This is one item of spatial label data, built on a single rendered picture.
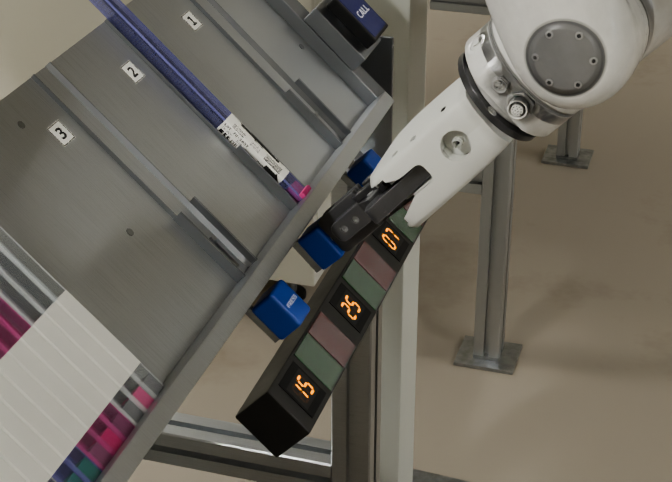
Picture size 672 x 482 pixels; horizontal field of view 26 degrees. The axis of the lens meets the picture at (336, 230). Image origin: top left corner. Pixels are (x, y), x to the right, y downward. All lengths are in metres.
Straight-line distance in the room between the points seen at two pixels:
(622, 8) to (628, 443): 1.28
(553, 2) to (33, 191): 0.33
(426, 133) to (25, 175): 0.26
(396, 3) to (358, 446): 0.45
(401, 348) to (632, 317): 0.74
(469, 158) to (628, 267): 1.55
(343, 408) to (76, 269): 0.58
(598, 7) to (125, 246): 0.32
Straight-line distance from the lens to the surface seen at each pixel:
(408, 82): 1.53
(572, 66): 0.85
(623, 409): 2.14
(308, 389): 0.98
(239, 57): 1.14
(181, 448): 1.52
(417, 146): 0.97
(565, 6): 0.85
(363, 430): 1.43
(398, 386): 1.71
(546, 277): 2.45
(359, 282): 1.09
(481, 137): 0.96
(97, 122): 0.98
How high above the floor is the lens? 1.21
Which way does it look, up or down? 28 degrees down
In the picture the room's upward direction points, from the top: straight up
